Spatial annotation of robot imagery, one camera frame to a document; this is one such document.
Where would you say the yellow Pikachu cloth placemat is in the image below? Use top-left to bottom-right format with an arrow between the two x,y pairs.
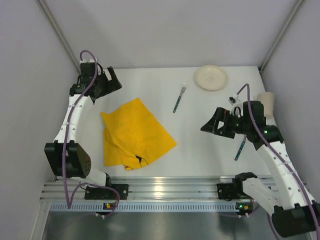
100,98 -> 177,171

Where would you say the right aluminium frame post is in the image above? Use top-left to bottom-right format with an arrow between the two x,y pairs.
258,0 -> 306,74

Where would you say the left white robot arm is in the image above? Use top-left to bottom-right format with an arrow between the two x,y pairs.
44,59 -> 122,187

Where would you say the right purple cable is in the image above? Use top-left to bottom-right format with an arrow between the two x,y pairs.
234,83 -> 320,238

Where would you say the perforated cable duct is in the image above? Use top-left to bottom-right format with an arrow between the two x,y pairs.
49,201 -> 253,212

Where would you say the left aluminium frame post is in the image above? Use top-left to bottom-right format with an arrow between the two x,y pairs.
35,0 -> 81,73

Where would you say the fork with green handle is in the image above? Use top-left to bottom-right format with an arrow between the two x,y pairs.
172,83 -> 187,113

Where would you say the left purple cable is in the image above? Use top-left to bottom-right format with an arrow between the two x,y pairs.
62,50 -> 121,221

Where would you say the aluminium mounting rail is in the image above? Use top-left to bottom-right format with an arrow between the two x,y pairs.
39,176 -> 308,201

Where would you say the beige paper cup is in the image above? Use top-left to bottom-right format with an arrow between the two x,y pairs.
257,91 -> 275,119

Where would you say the aluminium frame post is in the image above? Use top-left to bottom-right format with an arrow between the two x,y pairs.
35,0 -> 81,73
258,0 -> 306,74

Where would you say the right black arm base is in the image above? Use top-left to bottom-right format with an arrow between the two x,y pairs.
216,183 -> 243,202

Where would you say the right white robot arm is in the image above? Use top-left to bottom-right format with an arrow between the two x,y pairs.
200,100 -> 320,238

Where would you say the spoon with green handle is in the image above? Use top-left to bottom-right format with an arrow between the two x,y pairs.
234,136 -> 247,161

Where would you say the purple cable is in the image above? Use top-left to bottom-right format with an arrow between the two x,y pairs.
62,50 -> 121,221
234,83 -> 320,238

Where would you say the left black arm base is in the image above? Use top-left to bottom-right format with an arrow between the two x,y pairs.
84,184 -> 129,200

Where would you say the cream round plate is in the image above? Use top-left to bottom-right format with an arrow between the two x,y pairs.
193,65 -> 228,91

